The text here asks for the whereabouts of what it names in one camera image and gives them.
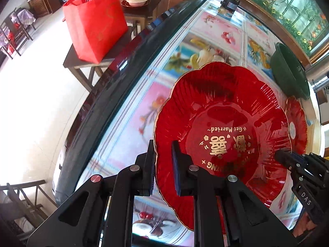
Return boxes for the dark wooden stool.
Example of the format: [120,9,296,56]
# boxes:
[122,0,161,32]

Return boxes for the wooden chair with clothes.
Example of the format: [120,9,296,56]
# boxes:
[1,8,36,59]

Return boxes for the dark wooden side table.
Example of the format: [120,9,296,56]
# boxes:
[62,25,142,93]

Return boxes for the red paper gift bag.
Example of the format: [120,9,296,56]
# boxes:
[63,0,128,64]

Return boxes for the large red flower plate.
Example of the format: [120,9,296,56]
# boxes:
[153,61,292,229]

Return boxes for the small black motor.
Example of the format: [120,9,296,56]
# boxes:
[221,0,240,13]

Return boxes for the dark green plastic bowl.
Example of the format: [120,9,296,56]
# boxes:
[270,42,310,100]

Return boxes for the person's right hand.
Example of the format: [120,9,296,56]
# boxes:
[293,212,317,237]

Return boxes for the small red flower plate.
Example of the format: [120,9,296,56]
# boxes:
[285,97,308,155]

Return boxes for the wooden chair near camera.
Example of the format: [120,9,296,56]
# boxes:
[1,179,57,246]

